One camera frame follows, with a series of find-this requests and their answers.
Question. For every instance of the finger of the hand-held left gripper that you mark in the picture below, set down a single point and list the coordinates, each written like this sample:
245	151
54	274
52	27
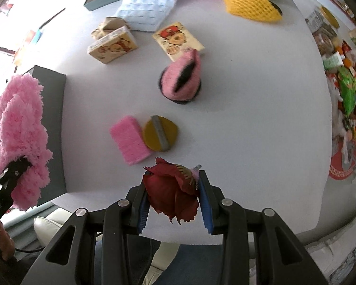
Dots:
12	175

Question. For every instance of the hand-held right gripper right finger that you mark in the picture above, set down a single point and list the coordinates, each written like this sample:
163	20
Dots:
206	210

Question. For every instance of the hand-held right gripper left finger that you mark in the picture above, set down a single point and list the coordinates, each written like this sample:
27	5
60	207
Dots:
143	213

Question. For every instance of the red artificial rose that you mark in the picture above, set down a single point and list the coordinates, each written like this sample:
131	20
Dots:
172	190

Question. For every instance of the pink fluffy cloth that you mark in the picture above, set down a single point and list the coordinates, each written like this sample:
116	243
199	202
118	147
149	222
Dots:
20	124

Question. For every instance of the large grey cardboard box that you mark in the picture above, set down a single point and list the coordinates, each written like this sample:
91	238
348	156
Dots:
56	130

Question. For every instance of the yellow round sponge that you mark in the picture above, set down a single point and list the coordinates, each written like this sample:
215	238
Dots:
152	135

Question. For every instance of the pink and black sock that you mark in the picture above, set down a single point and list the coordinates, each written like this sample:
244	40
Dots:
181	77

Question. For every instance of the yellow cartoon tissue pack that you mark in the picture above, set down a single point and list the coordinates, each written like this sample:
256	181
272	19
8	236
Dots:
112	46
178	40

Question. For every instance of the person's left hand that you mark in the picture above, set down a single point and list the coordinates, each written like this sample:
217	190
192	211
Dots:
6	240

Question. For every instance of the person's jeans legs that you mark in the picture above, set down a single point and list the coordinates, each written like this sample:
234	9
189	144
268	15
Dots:
190	264

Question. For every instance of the cream sofa cushion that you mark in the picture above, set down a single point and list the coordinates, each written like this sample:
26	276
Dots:
53	228

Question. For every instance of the pink sponge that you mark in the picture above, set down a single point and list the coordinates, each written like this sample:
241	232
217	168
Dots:
129	141

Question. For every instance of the red patterned mat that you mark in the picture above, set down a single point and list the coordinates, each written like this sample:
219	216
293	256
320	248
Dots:
341	169

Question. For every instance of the pile of snack packets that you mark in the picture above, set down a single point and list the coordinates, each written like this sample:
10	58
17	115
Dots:
347	83

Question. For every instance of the yellow foam fruit net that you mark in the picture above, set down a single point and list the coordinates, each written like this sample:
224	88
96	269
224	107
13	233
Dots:
249	7

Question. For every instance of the light blue waffle towel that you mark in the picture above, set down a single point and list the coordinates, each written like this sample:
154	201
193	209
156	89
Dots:
148	4

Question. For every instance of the plastic jar with yellow lid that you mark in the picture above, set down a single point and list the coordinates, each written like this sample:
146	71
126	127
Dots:
329	16

